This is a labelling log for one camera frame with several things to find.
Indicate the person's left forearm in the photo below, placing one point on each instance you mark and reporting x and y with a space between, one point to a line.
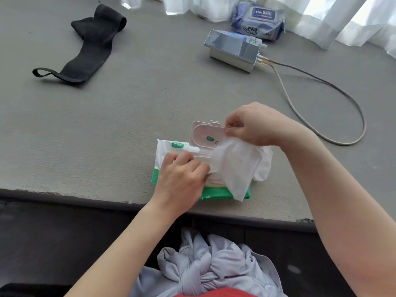
124 263

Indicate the blue wipes pack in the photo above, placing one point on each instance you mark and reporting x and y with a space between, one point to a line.
260 20

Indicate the white curtain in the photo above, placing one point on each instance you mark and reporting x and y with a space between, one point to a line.
334 21

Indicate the person's right forearm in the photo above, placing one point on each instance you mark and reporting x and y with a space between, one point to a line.
346 207

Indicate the white wet wipe sheet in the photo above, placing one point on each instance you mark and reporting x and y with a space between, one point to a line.
238 167

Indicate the person's left hand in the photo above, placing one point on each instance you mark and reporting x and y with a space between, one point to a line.
179 185

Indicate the person's red garment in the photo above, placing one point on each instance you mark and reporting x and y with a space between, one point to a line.
216 293

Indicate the grey power box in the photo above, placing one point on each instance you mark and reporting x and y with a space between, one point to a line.
229 46

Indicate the person's grey shirt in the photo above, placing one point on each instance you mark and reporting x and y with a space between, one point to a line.
204 269

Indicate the person's right hand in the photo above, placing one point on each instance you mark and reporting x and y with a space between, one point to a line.
263 125

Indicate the white green wet wipes pack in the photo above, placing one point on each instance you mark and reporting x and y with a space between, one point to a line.
207 131

